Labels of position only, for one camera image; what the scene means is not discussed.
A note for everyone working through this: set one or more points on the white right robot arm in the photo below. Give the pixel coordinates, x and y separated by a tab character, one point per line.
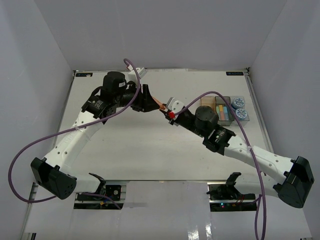
288	179

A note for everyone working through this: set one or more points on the blue highlighter pen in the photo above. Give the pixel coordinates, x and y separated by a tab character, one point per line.
226	113

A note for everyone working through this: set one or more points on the amber transparent tray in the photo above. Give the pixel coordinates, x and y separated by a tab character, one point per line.
209	101

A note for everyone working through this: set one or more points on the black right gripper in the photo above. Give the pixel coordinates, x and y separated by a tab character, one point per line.
171	121

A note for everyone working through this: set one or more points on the orange highlighter pen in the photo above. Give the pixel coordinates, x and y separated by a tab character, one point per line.
221	111

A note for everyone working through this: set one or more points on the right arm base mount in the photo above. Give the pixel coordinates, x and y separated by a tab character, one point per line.
223	198

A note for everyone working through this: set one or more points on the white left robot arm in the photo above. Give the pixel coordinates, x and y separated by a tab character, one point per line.
54	171

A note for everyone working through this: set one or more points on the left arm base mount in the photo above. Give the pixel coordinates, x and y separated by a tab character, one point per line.
110	197

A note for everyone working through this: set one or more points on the blue-lidded cleaning gel jar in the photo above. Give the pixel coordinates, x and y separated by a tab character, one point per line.
238	103

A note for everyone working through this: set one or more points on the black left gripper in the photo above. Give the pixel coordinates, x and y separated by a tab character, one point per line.
145	102

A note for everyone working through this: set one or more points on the grey transparent tray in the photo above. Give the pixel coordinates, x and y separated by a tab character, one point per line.
221	118

